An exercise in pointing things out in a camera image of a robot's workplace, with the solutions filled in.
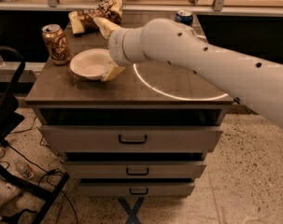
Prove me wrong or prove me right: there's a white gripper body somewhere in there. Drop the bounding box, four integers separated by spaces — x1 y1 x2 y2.
108 28 147 66

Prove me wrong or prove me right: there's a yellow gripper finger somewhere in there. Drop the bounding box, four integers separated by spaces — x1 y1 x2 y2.
101 62 124 82
93 17 120 39

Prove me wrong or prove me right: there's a white paper bowl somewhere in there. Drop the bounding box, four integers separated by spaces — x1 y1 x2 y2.
70 49 112 80

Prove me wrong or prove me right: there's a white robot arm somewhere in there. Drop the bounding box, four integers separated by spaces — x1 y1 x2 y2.
94 18 283 129

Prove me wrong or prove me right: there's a brown chip bag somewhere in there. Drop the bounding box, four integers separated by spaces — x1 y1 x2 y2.
68 0 122 35

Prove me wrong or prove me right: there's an orange soda can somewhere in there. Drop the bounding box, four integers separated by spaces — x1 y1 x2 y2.
42 24 71 65

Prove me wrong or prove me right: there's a blue soda can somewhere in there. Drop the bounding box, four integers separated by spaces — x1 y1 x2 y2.
175 9 193 26

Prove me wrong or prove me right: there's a grey drawer cabinet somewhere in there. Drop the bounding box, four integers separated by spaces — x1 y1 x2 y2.
25 11 234 198

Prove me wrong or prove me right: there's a plastic water bottle on floor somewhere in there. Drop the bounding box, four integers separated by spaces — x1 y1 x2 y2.
14 160 35 179

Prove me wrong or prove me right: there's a blue tape cross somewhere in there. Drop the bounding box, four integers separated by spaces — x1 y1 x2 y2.
118 197 144 224

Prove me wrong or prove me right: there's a top drawer with handle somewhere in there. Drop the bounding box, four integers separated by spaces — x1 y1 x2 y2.
40 125 222 153

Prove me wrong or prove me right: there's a drawer with handle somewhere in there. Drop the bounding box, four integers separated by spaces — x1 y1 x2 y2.
78 182 194 197
40 125 222 153
64 161 206 179

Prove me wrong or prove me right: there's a middle drawer with handle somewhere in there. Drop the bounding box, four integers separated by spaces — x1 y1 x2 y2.
64 161 206 179

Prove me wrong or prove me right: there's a black metal chair frame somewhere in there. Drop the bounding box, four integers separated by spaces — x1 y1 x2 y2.
0 46 70 224

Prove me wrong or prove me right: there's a bottom drawer with handle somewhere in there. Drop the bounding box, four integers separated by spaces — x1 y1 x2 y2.
78 182 194 197

